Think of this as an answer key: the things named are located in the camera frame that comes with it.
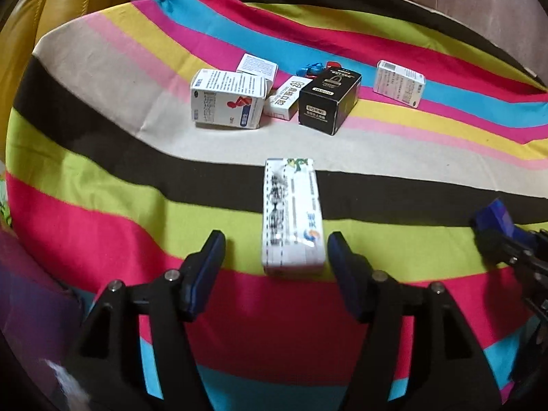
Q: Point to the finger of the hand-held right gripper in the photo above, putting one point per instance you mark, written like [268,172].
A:
[535,287]
[492,218]

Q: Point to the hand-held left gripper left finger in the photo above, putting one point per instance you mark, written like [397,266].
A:
[207,265]

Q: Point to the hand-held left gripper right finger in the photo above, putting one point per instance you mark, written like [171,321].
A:
[342,269]

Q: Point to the long white carton box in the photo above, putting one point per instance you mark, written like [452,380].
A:
[291,222]

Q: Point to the purple storage box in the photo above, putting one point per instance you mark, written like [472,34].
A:
[34,299]

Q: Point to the colourful striped blanket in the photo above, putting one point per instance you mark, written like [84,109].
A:
[214,205]

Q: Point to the white barcode carton box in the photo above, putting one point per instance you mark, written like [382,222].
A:
[398,83]

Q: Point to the black carton box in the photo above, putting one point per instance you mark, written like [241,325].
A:
[325,102]

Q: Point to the white box red print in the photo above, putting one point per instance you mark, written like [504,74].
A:
[227,98]

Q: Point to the white box green print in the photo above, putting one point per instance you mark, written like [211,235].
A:
[284,98]

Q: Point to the red and blue toy car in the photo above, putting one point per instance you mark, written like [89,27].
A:
[314,68]

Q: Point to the small white carton box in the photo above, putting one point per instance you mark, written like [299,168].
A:
[257,65]

